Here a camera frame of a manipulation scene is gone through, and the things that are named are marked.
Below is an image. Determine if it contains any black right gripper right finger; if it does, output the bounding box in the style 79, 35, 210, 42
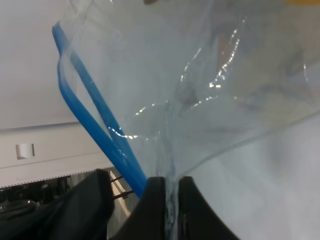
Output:
178, 176, 238, 240

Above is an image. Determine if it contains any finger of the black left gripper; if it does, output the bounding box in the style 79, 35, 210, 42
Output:
0, 169, 115, 240

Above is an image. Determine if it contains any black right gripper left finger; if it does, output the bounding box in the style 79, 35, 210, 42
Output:
112, 177, 166, 240

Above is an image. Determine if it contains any clear zip bag blue seal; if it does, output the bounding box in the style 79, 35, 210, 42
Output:
52, 0, 320, 240

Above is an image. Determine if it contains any yellow pear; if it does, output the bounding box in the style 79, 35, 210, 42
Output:
286, 0, 320, 6

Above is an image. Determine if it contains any white wall socket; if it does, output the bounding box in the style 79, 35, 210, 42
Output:
15, 143, 35, 160

